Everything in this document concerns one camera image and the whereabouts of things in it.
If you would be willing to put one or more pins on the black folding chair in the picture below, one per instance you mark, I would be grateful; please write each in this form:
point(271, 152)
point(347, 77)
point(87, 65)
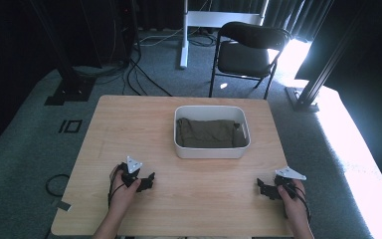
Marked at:
point(245, 56)

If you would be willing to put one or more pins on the olive green cloth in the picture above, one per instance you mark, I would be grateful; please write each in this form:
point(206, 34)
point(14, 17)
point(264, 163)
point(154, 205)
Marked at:
point(209, 133)

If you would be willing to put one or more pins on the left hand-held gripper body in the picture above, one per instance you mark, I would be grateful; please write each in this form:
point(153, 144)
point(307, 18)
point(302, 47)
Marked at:
point(133, 165)

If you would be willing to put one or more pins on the dark curtain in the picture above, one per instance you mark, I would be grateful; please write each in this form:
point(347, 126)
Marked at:
point(291, 13)

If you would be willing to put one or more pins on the person's left hand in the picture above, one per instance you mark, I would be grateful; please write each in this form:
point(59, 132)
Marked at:
point(121, 195)

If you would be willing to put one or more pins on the white plastic bin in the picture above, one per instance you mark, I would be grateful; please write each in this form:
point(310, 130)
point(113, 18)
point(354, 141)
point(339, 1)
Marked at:
point(209, 152)

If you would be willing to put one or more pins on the person's right hand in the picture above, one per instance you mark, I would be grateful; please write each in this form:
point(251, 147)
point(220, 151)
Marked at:
point(295, 205)

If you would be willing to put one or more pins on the black metal stand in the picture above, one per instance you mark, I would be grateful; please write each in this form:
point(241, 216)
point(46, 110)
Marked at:
point(315, 79)
point(69, 79)

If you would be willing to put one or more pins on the white metal stand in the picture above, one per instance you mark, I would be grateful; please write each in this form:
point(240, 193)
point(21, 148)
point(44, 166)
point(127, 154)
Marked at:
point(212, 19)

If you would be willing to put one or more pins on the grey tape piece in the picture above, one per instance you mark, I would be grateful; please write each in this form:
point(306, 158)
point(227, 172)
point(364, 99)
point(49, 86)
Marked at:
point(64, 206)

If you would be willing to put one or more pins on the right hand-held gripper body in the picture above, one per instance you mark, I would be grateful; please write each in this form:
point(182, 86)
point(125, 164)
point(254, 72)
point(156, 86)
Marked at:
point(290, 173)

